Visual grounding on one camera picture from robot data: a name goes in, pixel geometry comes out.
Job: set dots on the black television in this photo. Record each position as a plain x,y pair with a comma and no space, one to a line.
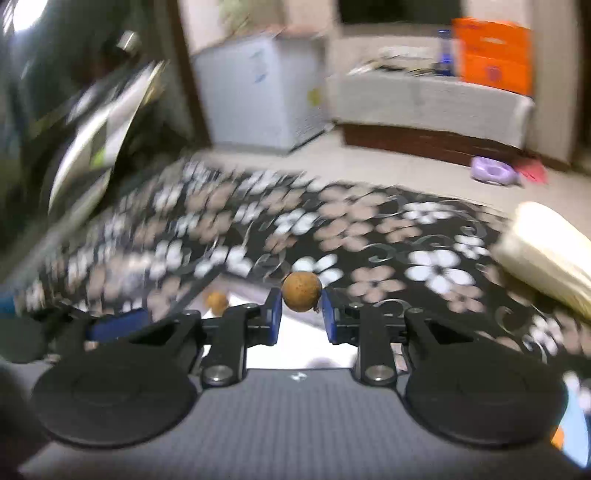
397,9

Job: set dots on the brown longan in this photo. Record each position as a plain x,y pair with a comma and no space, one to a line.
301,291
217,303

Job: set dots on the black floral table cover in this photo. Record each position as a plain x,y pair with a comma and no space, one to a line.
392,240

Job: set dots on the orange gift box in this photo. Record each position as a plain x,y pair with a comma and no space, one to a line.
494,55

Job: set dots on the cloth-covered tv cabinet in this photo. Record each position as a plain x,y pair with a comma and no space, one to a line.
429,101

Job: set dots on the dark wooden tv cabinet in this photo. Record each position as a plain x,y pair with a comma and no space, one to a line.
429,143

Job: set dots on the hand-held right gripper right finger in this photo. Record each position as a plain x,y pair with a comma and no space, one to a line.
330,318

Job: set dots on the red floor mat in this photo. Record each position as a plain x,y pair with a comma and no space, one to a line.
533,170

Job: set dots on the cardboard sheet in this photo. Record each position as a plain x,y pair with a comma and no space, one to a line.
291,31

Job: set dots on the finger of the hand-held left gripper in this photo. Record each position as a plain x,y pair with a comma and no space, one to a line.
117,324

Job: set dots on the napa cabbage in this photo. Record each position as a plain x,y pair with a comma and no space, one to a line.
549,258

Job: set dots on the white chest freezer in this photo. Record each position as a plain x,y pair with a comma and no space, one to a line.
258,92

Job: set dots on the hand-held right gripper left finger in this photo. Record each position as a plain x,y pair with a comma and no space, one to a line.
274,318

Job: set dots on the blue glass bottle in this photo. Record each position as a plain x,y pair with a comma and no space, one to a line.
445,55

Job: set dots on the purple pet bowl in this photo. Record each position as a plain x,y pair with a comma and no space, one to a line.
491,170

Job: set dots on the dark orange tangerine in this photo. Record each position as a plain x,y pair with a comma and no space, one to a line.
558,438

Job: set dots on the blue cartoon plate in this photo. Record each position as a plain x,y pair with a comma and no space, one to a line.
578,415

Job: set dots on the white box with black rim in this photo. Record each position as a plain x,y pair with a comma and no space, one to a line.
300,337

